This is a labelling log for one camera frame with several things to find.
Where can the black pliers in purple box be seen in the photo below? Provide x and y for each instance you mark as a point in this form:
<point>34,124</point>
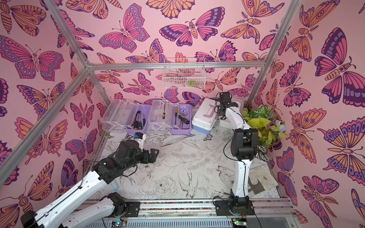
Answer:
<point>139,121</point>

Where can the black handled tool purple box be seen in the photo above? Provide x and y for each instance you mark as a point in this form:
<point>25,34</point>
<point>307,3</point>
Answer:
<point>183,120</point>

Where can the potted green plant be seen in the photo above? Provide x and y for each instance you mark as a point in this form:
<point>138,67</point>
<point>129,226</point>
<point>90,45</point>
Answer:
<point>271,129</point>

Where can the adjustable wrench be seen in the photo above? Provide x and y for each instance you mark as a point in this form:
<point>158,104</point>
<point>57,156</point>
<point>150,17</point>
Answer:
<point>184,114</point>

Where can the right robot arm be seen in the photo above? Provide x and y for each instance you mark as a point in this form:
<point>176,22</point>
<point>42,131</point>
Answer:
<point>244,145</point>

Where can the white toolbox clear lid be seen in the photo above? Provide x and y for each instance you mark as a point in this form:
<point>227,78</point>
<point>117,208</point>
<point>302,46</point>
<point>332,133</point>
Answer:
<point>228,122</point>

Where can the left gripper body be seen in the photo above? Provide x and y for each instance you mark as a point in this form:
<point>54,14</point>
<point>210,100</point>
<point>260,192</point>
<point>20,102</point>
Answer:
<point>144,157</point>

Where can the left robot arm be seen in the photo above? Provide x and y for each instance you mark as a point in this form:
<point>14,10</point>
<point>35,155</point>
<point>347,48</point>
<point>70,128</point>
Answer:
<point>60,213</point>

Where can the work glove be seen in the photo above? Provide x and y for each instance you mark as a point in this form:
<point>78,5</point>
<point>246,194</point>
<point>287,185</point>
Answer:
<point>260,180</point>

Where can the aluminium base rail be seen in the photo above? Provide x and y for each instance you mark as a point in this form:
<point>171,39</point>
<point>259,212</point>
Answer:
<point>194,213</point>

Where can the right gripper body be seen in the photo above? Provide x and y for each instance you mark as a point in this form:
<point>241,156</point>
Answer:
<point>224,103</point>

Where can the white wire basket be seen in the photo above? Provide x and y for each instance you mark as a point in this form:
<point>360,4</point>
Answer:
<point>184,73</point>

